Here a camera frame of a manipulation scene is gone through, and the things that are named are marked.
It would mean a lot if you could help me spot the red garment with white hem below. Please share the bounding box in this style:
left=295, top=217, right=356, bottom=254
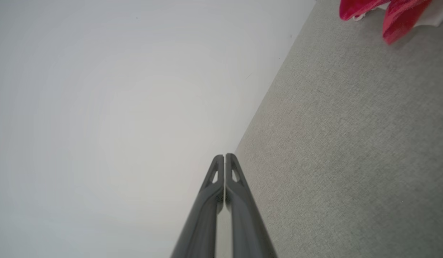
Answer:
left=339, top=0, right=443, bottom=46

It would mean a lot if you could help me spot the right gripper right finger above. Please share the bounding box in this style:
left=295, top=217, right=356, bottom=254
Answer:
left=225, top=153, right=278, bottom=258

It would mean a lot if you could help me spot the grey fabric sofa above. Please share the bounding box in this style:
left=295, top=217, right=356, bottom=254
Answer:
left=216, top=0, right=443, bottom=258

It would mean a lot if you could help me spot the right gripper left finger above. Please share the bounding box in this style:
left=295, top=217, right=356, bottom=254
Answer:
left=170, top=154, right=225, bottom=258

